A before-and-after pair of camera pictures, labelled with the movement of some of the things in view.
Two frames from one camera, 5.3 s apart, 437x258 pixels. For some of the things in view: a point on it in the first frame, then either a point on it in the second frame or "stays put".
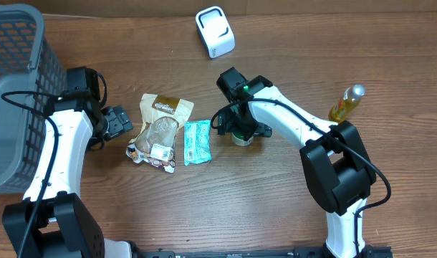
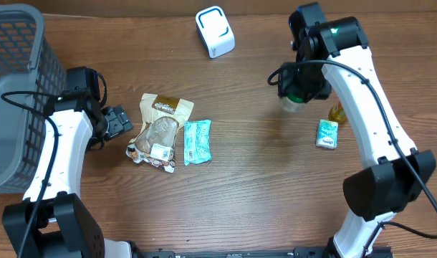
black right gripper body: (243, 123) to (306, 79)
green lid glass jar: (240, 142) to (294, 102)
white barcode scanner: (216, 31) stays put
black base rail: (301, 252) stays put
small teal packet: (197, 142) stays put
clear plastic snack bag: (155, 144) stays put
